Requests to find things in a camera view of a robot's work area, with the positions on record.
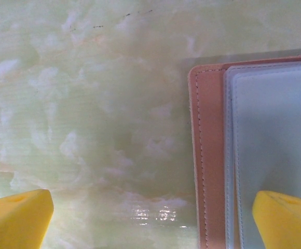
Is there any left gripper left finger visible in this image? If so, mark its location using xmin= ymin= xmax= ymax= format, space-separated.
xmin=0 ymin=189 xmax=55 ymax=249

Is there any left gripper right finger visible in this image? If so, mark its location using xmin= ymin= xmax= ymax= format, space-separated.
xmin=252 ymin=190 xmax=301 ymax=249

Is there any brown leather card holder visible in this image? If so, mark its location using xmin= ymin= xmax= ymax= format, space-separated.
xmin=187 ymin=53 xmax=301 ymax=249

